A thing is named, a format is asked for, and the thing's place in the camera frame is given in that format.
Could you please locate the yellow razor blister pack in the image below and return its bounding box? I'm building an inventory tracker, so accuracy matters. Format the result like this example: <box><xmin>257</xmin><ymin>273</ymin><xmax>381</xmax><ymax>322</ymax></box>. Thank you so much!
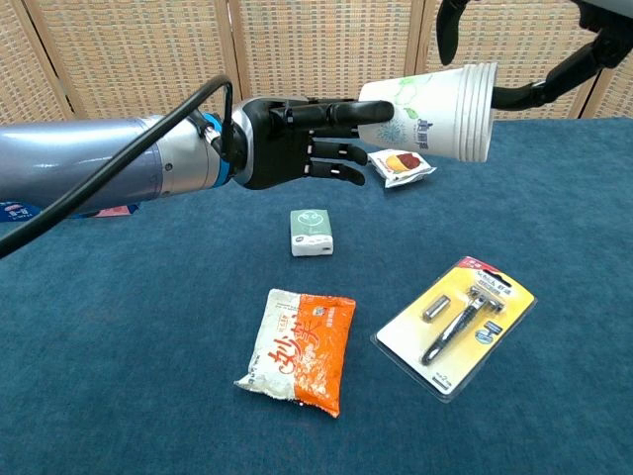
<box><xmin>370</xmin><ymin>255</ymin><xmax>538</xmax><ymax>405</ymax></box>

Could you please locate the green tissue pack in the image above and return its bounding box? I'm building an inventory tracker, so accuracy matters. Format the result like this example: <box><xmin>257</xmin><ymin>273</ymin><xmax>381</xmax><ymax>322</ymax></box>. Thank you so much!
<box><xmin>289</xmin><ymin>208</ymin><xmax>335</xmax><ymax>258</ymax></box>

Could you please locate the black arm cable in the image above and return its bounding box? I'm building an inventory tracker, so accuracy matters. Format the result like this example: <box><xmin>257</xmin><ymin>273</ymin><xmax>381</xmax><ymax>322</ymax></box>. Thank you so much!
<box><xmin>0</xmin><ymin>74</ymin><xmax>234</xmax><ymax>259</ymax></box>

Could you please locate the blue cookie box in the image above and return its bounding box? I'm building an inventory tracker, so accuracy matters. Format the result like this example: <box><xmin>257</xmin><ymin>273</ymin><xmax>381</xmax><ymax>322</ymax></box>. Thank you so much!
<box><xmin>0</xmin><ymin>198</ymin><xmax>142</xmax><ymax>224</ymax></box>

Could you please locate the small pastry snack packet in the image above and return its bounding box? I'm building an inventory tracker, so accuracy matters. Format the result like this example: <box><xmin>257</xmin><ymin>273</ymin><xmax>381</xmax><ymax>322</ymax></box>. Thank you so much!
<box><xmin>366</xmin><ymin>147</ymin><xmax>438</xmax><ymax>190</ymax></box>

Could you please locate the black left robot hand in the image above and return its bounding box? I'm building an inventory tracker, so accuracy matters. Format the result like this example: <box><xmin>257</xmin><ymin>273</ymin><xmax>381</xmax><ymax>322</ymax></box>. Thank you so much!
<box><xmin>225</xmin><ymin>97</ymin><xmax>396</xmax><ymax>192</ymax></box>

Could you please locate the orange white snack bag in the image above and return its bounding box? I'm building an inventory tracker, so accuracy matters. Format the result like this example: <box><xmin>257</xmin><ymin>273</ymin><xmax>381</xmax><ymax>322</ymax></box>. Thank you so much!
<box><xmin>233</xmin><ymin>288</ymin><xmax>357</xmax><ymax>420</ymax></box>

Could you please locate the white floral paper cup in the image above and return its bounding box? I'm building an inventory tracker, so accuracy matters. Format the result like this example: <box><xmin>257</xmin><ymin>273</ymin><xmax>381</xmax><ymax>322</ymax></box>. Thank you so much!
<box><xmin>471</xmin><ymin>62</ymin><xmax>490</xmax><ymax>163</ymax></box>
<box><xmin>465</xmin><ymin>63</ymin><xmax>483</xmax><ymax>162</ymax></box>
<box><xmin>477</xmin><ymin>60</ymin><xmax>498</xmax><ymax>164</ymax></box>
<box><xmin>459</xmin><ymin>64</ymin><xmax>477</xmax><ymax>162</ymax></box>
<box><xmin>356</xmin><ymin>66</ymin><xmax>469</xmax><ymax>161</ymax></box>

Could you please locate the blue table cloth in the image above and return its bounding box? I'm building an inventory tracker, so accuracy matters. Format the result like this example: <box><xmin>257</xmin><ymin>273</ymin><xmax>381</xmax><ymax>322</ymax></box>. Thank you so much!
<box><xmin>0</xmin><ymin>117</ymin><xmax>633</xmax><ymax>475</ymax></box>

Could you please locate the woven folding screen panel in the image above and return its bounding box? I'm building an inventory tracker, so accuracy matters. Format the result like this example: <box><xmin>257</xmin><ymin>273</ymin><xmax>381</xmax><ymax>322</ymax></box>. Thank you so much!
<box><xmin>0</xmin><ymin>0</ymin><xmax>80</xmax><ymax>128</ymax></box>
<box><xmin>226</xmin><ymin>0</ymin><xmax>427</xmax><ymax>108</ymax></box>
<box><xmin>407</xmin><ymin>0</ymin><xmax>625</xmax><ymax>123</ymax></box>
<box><xmin>22</xmin><ymin>0</ymin><xmax>247</xmax><ymax>123</ymax></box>
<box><xmin>579</xmin><ymin>58</ymin><xmax>633</xmax><ymax>120</ymax></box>

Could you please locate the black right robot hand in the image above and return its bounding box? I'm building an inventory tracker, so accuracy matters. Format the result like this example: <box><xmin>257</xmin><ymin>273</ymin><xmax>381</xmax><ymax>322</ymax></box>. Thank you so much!
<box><xmin>435</xmin><ymin>0</ymin><xmax>633</xmax><ymax>112</ymax></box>

